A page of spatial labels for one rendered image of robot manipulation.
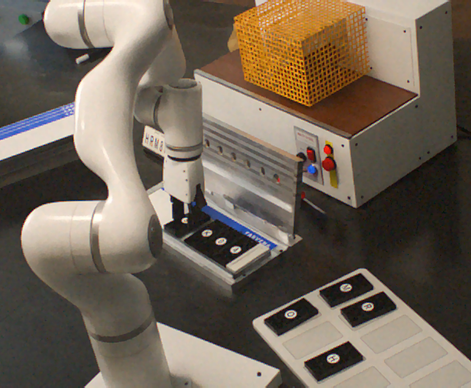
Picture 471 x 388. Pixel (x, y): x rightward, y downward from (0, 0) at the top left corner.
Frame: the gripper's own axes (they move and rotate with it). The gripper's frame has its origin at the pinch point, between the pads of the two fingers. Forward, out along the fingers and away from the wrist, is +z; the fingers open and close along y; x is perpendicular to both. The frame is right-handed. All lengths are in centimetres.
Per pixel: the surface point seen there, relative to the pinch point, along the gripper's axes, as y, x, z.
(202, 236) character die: 7.3, -0.8, 2.2
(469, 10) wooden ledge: -20, 123, -20
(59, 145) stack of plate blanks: -52, -2, 0
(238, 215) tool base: 6.4, 10.4, 1.1
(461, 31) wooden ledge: -13, 111, -18
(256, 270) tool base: 24.2, 0.5, 3.5
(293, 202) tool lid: 23.8, 11.0, -9.0
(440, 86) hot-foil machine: 25, 55, -25
